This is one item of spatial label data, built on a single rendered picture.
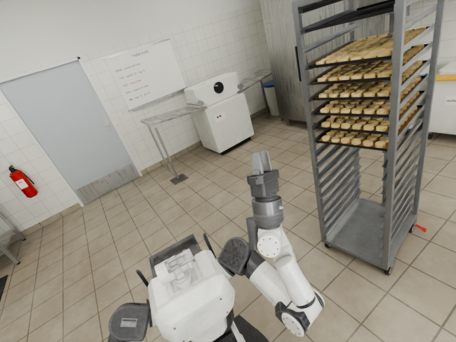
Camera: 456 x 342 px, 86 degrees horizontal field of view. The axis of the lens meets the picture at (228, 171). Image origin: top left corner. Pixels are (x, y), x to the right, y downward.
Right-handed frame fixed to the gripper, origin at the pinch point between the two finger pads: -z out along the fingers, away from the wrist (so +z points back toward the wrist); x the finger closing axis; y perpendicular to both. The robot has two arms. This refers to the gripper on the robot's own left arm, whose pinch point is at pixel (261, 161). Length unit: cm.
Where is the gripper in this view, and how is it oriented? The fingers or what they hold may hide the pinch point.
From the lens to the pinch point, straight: 71.1
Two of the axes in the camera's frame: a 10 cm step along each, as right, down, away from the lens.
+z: 1.4, 9.8, 1.2
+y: -7.7, 0.3, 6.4
